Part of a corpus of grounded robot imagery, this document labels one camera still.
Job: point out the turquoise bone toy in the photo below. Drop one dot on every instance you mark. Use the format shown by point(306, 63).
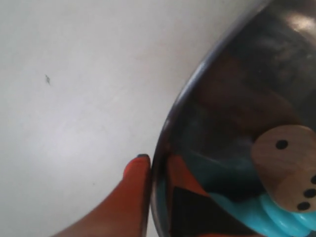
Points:
point(276, 222)

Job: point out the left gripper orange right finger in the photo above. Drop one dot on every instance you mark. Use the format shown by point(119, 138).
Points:
point(192, 212)

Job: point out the wooden die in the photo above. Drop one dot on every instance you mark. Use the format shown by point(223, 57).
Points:
point(285, 159)

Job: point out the stainless steel bowl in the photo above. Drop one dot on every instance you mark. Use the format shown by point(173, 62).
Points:
point(260, 75)

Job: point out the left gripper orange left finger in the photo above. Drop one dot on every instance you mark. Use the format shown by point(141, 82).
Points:
point(124, 212)

